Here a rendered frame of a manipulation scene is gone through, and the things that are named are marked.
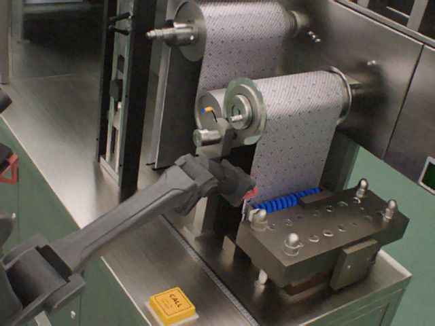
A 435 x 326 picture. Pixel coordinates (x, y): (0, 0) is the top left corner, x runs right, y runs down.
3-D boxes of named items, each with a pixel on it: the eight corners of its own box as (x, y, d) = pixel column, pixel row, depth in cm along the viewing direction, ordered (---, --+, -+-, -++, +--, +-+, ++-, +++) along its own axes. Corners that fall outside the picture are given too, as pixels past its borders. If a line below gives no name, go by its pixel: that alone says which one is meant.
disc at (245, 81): (217, 119, 137) (232, 64, 129) (219, 119, 138) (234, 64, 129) (253, 157, 129) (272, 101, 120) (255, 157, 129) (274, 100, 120)
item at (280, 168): (241, 212, 137) (256, 144, 128) (315, 191, 150) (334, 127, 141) (242, 214, 137) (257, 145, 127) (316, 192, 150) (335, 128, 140)
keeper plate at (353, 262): (328, 285, 136) (341, 248, 130) (358, 272, 142) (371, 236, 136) (336, 292, 134) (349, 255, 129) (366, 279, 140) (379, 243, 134)
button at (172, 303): (148, 304, 124) (149, 296, 122) (177, 294, 127) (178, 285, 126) (165, 327, 119) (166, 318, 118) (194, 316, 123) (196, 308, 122)
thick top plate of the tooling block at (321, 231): (235, 242, 134) (240, 221, 131) (355, 202, 157) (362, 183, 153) (279, 288, 124) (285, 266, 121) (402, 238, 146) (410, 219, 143)
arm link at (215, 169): (209, 166, 118) (196, 149, 121) (188, 191, 119) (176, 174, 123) (231, 175, 123) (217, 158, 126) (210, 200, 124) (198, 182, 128)
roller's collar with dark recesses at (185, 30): (160, 41, 142) (164, 15, 138) (182, 39, 145) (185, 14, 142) (175, 51, 137) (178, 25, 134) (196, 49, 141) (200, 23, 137)
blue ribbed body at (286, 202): (247, 214, 138) (250, 202, 136) (314, 194, 150) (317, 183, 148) (256, 223, 135) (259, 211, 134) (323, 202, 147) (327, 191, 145)
